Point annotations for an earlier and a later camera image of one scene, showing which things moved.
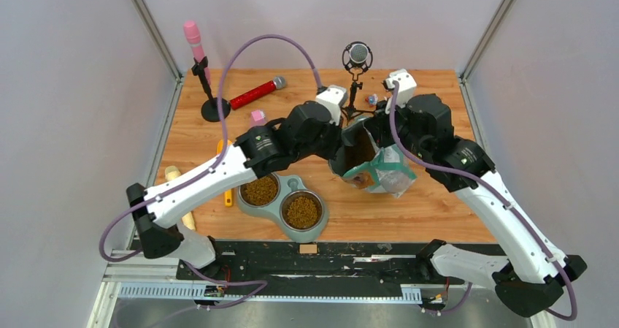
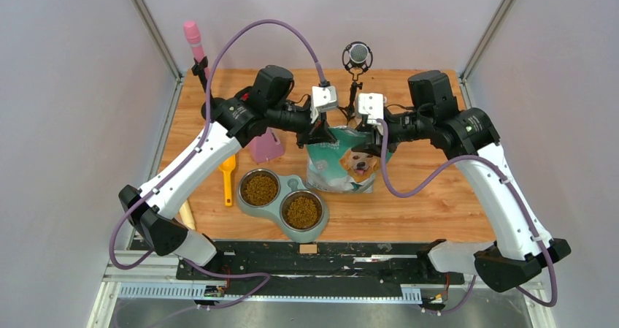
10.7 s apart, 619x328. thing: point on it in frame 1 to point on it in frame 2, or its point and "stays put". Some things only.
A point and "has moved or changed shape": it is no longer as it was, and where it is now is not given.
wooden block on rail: (308, 248) stays put
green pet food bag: (362, 164) has moved or changed shape
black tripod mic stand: (350, 110) stays put
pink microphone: (193, 36) stays put
